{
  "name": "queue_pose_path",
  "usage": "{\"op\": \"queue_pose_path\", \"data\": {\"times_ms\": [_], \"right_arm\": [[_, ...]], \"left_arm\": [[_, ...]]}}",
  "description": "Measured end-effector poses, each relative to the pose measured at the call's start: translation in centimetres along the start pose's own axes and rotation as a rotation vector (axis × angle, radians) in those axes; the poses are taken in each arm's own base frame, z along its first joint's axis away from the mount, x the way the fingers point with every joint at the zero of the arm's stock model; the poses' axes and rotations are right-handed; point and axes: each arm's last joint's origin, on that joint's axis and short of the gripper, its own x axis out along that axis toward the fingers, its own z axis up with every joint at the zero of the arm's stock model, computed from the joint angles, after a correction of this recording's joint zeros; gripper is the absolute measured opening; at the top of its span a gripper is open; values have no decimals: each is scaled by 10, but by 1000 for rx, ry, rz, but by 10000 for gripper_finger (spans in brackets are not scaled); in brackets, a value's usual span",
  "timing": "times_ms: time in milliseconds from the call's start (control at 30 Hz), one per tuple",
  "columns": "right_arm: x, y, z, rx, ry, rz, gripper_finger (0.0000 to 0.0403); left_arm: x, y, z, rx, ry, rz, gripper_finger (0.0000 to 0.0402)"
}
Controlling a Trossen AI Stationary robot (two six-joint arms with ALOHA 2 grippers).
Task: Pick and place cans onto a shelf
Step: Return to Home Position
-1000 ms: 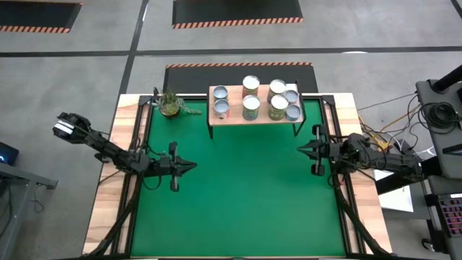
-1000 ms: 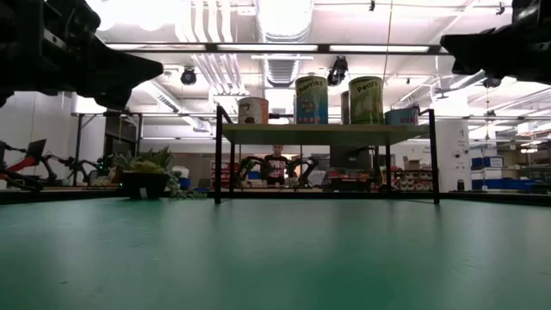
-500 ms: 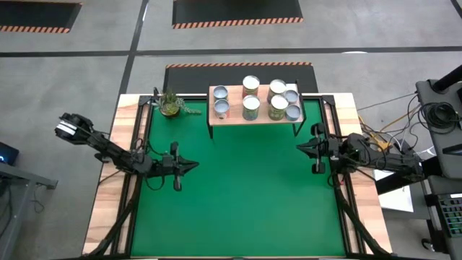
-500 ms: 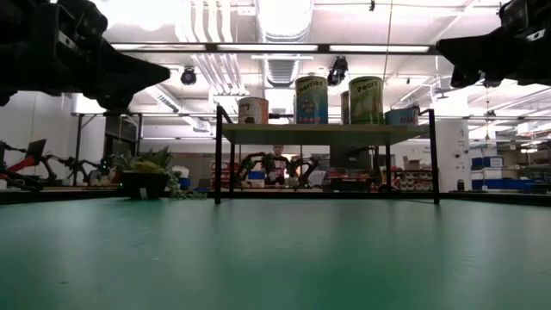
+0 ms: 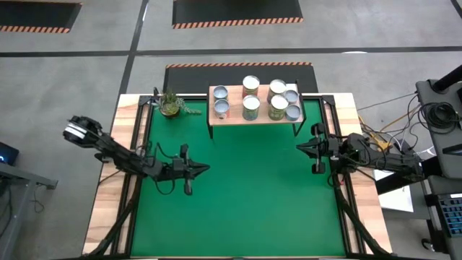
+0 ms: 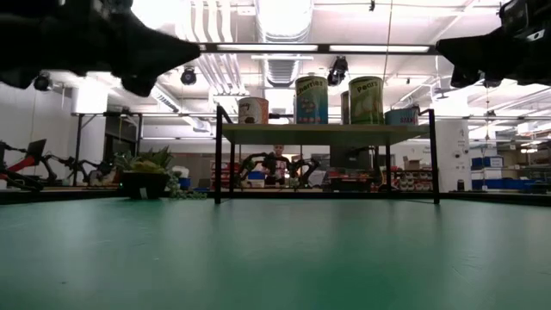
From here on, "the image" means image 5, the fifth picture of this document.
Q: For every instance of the grey equipment cart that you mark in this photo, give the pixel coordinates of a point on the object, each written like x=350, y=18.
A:
x=451, y=137

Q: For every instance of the wooden shelf black metal legs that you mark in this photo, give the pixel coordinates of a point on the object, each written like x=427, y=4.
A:
x=234, y=115

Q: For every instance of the small salmon can pink stripe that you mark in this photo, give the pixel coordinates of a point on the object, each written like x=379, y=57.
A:
x=293, y=112

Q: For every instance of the small red white label can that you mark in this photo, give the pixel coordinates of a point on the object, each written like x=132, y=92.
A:
x=221, y=107

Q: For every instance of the grey metal stand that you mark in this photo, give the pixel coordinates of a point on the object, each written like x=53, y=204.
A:
x=14, y=177

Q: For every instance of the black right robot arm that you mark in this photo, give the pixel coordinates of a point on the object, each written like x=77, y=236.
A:
x=390, y=162

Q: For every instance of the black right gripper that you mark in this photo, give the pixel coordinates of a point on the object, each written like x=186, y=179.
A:
x=328, y=150

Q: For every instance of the tall green pears can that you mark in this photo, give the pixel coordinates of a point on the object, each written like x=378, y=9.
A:
x=279, y=104

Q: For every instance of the small yellow mushroom can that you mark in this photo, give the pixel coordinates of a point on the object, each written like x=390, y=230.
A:
x=291, y=96

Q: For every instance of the backlit computer keyboard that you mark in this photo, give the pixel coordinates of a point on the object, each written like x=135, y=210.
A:
x=453, y=216

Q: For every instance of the green table mat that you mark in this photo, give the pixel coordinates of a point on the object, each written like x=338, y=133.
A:
x=252, y=198

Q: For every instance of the black round pole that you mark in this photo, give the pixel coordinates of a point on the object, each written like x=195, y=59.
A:
x=447, y=78

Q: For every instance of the black stand beam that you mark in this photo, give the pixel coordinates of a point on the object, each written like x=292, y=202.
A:
x=433, y=166

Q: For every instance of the tall blue cherries can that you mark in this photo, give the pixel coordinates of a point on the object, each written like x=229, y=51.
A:
x=251, y=105

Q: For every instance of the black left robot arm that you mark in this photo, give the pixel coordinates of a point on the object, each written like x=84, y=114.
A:
x=115, y=157

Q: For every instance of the small green label can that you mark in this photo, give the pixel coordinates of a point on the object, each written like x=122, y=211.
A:
x=219, y=92

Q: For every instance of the tall orange peaches can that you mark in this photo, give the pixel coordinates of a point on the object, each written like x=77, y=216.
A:
x=250, y=83

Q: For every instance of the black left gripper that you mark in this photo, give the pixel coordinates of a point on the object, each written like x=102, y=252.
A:
x=178, y=169

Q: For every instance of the potted succulent plant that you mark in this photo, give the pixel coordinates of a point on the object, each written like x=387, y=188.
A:
x=169, y=108

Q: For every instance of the black electronic device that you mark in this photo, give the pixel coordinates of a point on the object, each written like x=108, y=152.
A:
x=7, y=153

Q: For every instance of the tall grey label can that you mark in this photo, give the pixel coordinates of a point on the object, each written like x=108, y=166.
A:
x=277, y=87

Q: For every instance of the black metal rig frame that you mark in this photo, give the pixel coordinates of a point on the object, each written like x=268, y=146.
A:
x=124, y=202

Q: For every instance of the white paper sheet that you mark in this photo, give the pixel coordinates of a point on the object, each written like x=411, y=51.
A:
x=397, y=198

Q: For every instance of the black floor mat striped edge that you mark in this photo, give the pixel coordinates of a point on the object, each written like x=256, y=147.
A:
x=36, y=14
x=234, y=11
x=187, y=79

